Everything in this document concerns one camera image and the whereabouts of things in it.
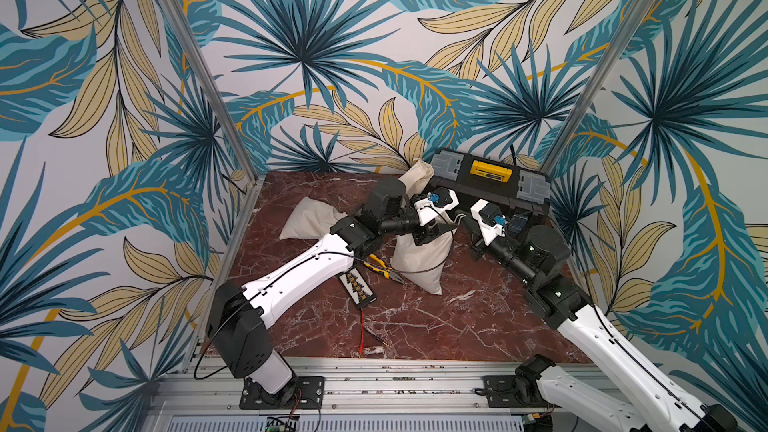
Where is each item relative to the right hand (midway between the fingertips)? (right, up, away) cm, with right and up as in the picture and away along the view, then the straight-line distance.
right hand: (443, 221), depth 64 cm
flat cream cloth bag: (-37, -1, +33) cm, 49 cm away
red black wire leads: (-19, -31, +18) cm, 41 cm away
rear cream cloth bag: (-3, +12, +25) cm, 28 cm away
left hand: (+2, +1, +4) cm, 5 cm away
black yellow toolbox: (+15, +12, +31) cm, 37 cm away
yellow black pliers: (-12, -17, +29) cm, 36 cm away
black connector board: (-21, -21, +26) cm, 39 cm away
